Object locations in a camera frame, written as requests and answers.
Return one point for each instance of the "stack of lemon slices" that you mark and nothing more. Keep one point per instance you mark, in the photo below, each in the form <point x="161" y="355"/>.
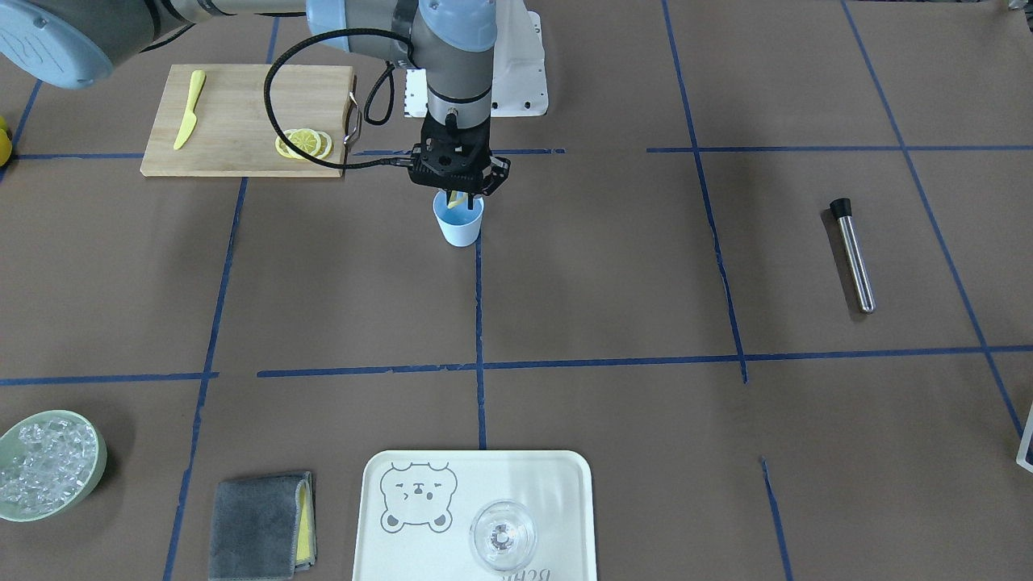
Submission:
<point x="312" y="142"/>

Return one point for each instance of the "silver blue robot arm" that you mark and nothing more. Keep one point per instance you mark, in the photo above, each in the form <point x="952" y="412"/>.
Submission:
<point x="73" y="44"/>

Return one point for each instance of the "green bowl of ice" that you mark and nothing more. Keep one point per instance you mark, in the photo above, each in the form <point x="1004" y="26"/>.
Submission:
<point x="51" y="461"/>

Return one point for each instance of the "yellow plastic knife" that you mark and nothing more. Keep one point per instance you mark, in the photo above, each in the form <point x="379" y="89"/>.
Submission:
<point x="189" y="119"/>

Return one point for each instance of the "steel muddler black tip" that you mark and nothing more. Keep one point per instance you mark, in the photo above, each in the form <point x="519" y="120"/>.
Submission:
<point x="841" y="211"/>

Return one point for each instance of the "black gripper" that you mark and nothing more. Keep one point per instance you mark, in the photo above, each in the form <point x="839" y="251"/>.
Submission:
<point x="498" y="172"/>

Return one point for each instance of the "clear wine glass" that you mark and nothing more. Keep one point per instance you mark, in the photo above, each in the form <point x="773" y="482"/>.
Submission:
<point x="503" y="536"/>

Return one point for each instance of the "cream bear tray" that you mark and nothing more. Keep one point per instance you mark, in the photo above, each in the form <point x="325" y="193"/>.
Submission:
<point x="417" y="507"/>

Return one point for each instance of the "yellow lemon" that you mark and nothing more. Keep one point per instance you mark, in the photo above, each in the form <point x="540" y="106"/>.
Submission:
<point x="6" y="144"/>

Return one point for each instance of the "bamboo cutting board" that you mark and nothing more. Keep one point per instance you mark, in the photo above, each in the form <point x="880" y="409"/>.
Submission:
<point x="233" y="137"/>

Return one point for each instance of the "light blue cup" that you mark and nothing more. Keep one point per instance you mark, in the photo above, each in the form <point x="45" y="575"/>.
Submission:
<point x="459" y="227"/>

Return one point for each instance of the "grey folded cloth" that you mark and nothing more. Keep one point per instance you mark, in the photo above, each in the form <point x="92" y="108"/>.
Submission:
<point x="263" y="528"/>

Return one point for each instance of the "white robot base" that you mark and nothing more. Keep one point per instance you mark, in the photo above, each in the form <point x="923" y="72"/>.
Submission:
<point x="520" y="73"/>

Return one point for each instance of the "lemon slice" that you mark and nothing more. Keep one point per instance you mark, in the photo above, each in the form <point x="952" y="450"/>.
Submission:
<point x="455" y="198"/>

